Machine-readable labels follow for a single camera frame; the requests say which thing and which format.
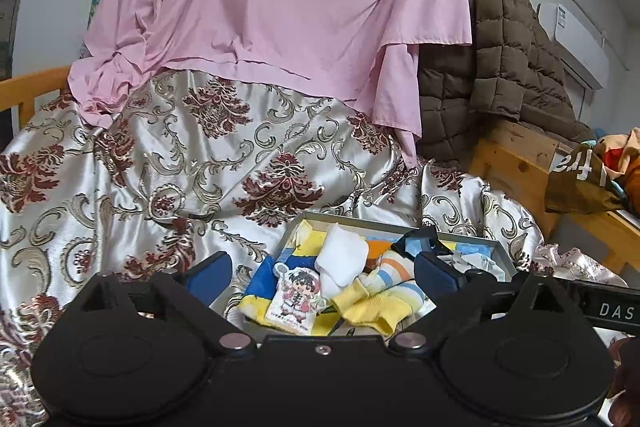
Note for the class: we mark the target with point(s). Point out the white wall air conditioner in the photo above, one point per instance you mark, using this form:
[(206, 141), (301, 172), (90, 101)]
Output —
[(579, 51)]

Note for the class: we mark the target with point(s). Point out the brown quilted jacket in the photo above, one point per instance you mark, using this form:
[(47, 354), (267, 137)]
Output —
[(509, 72)]

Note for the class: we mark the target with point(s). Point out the olive printed bag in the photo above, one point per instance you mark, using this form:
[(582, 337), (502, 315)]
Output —
[(580, 184)]

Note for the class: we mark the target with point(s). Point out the orange cloth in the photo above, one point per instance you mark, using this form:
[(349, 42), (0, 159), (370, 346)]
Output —
[(377, 248)]

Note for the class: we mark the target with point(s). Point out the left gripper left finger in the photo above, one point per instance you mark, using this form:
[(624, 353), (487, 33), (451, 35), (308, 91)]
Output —
[(186, 297)]

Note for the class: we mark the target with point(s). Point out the person's right hand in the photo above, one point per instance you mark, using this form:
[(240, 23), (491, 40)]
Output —
[(624, 411)]

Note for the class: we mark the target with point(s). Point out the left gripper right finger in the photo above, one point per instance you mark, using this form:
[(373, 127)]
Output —
[(459, 299)]

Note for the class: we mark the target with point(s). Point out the pink hanging sheet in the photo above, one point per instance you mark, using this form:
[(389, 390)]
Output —
[(361, 52)]

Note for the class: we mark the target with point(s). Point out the floral satin bedspread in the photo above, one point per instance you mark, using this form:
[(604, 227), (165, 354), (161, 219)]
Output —
[(195, 165)]

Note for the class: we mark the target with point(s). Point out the wooden bed frame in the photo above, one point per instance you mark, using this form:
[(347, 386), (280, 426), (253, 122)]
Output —
[(512, 158)]

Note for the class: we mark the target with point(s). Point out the colourful patterned cloth pile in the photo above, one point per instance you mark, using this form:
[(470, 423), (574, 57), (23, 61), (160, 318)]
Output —
[(620, 157)]

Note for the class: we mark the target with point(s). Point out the white cloth in box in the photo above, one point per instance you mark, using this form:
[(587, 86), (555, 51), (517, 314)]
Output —
[(342, 257)]

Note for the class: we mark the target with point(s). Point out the striped colourful towel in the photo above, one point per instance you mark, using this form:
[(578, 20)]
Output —
[(384, 297)]

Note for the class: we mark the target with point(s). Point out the colourful cartoon storage box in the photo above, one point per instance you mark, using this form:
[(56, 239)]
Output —
[(301, 246)]

